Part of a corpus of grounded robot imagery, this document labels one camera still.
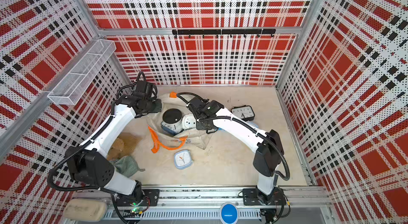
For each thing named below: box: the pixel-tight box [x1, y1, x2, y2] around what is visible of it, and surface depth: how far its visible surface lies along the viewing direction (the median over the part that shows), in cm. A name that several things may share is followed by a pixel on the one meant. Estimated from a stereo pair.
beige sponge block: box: [63, 197, 108, 222], surface depth 69 cm
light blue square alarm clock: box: [173, 149, 193, 170], surface depth 86 cm
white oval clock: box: [181, 113, 197, 131], surface depth 92 cm
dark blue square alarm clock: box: [160, 121, 179, 136], surface depth 95 cm
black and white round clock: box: [162, 108, 183, 131], surface depth 95 cm
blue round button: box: [221, 203, 238, 224], surface depth 69 cm
